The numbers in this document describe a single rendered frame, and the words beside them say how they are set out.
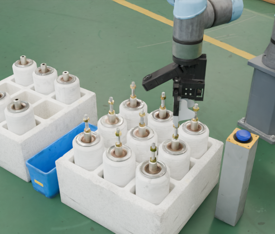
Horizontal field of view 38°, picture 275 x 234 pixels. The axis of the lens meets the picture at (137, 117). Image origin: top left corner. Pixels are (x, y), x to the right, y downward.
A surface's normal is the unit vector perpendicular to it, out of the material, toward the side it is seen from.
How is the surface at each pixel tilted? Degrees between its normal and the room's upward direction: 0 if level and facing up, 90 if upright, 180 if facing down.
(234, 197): 90
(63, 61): 0
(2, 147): 90
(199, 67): 90
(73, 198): 90
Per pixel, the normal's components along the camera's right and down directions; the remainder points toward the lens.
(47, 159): 0.80, 0.30
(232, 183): -0.58, 0.46
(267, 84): -0.78, 0.35
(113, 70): 0.00, -0.83
